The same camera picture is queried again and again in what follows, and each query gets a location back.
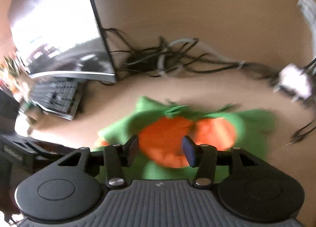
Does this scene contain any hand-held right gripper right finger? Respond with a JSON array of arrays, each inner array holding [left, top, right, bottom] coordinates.
[[181, 135, 268, 189]]

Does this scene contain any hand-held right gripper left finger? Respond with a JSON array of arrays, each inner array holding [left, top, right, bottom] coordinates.
[[51, 135, 139, 189]]

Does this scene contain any orange and green garment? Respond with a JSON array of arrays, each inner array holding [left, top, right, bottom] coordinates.
[[95, 96, 277, 183]]

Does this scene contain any black keyboard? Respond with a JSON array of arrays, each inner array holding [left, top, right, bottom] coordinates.
[[25, 76, 84, 121]]

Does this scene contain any dark furniture piece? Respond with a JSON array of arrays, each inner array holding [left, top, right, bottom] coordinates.
[[0, 89, 66, 193]]

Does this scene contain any white adapter box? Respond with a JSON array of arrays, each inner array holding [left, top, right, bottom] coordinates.
[[273, 64, 313, 102]]

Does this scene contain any colourful blurred object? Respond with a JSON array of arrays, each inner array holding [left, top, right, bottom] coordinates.
[[0, 55, 26, 95]]

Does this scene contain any black computer monitor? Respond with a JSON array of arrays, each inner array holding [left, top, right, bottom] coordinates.
[[7, 0, 118, 84]]

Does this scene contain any looped white cable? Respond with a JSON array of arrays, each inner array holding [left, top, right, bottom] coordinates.
[[157, 38, 206, 77]]

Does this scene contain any black cable bundle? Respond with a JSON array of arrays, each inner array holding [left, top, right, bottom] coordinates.
[[101, 28, 282, 80]]

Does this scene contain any thin black cable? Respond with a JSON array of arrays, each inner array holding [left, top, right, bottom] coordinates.
[[286, 120, 316, 146]]

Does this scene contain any thick white cable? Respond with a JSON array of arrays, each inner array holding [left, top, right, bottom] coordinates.
[[288, 0, 316, 35]]

